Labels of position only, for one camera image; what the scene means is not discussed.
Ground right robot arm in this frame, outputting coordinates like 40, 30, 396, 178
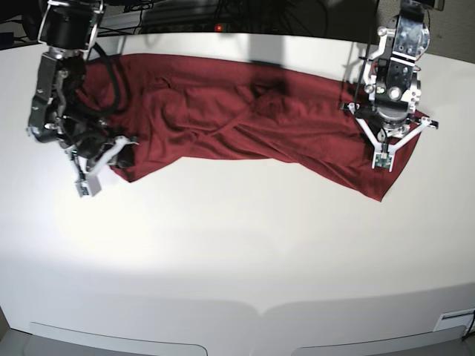
27, 1, 137, 197

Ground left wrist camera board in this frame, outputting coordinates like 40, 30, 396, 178
372, 152, 393, 172

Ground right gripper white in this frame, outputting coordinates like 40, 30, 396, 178
66, 136, 138, 197

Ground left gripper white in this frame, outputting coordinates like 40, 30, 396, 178
341, 102, 439, 172

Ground dark red long-sleeve shirt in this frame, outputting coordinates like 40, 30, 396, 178
76, 53, 428, 203

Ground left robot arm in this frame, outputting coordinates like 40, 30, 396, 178
341, 1, 445, 171

